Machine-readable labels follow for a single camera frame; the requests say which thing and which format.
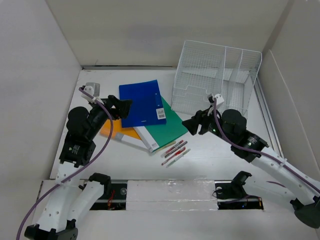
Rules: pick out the white wire desk organizer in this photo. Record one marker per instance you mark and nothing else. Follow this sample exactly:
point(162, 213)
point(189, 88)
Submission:
point(208, 69)

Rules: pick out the white green pen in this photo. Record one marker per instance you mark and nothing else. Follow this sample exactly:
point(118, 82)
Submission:
point(178, 157)

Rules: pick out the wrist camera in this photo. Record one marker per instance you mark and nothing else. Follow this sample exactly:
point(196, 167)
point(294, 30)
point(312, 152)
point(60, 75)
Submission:
point(91, 88)
point(218, 99)

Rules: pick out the blue folder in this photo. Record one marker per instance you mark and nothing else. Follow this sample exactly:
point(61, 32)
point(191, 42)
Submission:
point(147, 108)

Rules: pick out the metal mounting rail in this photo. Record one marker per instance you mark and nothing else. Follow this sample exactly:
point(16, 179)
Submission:
point(116, 200)

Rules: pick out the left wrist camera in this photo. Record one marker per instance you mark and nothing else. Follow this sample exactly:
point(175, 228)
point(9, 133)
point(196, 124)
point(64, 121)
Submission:
point(91, 88)

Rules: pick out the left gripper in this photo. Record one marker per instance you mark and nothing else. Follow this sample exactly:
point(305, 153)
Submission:
point(122, 105)

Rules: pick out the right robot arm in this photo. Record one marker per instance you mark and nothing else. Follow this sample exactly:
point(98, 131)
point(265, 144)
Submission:
point(291, 188)

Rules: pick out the green folder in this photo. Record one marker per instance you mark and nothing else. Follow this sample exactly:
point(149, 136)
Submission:
point(157, 136)

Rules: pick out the black red pen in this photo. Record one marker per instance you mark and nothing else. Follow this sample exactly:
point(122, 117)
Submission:
point(173, 147)

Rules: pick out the red capped pen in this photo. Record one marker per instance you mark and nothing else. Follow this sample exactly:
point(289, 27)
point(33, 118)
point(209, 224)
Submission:
point(174, 155)

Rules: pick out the red gel pen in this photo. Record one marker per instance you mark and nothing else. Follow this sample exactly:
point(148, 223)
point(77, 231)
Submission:
point(176, 149)

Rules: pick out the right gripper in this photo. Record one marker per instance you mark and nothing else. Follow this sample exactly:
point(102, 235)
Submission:
point(201, 117)

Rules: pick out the yellow clear pen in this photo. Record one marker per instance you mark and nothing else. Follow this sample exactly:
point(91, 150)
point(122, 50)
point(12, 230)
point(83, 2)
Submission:
point(165, 146)

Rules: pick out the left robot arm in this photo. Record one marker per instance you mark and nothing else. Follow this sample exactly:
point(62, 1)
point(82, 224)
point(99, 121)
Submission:
point(68, 204)

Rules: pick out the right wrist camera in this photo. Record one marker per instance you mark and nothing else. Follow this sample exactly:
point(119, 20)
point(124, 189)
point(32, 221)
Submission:
point(218, 99)

